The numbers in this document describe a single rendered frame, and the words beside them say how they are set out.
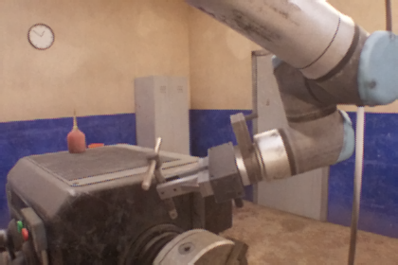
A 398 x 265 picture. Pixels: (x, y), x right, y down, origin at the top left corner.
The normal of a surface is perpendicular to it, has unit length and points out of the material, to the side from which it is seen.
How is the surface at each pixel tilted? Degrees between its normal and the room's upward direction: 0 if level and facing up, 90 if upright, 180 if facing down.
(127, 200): 90
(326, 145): 96
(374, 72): 92
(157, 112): 90
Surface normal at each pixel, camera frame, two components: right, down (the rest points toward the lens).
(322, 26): 0.23, 0.18
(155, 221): 0.68, 0.06
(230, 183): -0.02, 0.34
